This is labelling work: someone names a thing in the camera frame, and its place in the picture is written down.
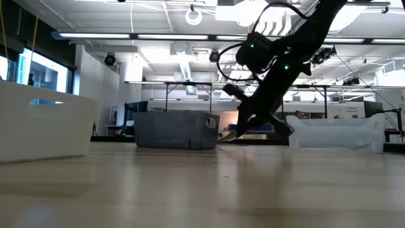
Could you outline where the black metal workstation frame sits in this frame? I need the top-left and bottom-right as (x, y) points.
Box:
(279, 84), (329, 120)
(163, 80), (213, 112)

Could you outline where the white plastic bin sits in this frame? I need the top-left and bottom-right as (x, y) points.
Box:
(0, 80), (101, 164)

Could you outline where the purple-handled silver spoon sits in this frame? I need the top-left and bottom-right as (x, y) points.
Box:
(220, 132), (239, 143)

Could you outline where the dark grey plastic bin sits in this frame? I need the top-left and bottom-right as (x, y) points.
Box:
(134, 110), (221, 151)

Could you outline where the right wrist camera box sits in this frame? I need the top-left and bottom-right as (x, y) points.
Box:
(235, 31), (275, 74)

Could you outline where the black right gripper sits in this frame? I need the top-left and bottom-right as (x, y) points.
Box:
(223, 60), (311, 139)

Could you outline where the black ceiling spotlight cluster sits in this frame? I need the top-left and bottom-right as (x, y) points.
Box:
(311, 46), (337, 67)
(342, 77), (361, 87)

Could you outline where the black computer monitor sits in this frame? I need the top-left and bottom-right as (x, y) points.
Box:
(124, 100), (149, 128)
(363, 100), (384, 119)

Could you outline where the long linear ceiling light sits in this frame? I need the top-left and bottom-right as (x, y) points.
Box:
(51, 30), (405, 46)

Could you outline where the white coiled cable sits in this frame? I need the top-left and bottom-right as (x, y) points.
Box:
(184, 3), (204, 27)

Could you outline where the white wall sign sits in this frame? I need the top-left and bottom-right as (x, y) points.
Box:
(342, 105), (361, 115)

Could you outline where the clear plastic bin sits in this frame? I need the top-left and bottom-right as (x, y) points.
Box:
(285, 113), (387, 154)

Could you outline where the blue table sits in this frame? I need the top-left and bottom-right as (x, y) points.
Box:
(227, 123), (275, 139)

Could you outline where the yellow hanging cord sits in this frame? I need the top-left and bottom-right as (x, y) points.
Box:
(30, 6), (41, 56)
(0, 0), (9, 61)

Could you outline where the black aluminium table frame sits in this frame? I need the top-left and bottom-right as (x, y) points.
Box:
(90, 135), (405, 155)

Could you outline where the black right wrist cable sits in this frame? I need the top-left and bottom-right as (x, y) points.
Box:
(216, 1), (309, 82)

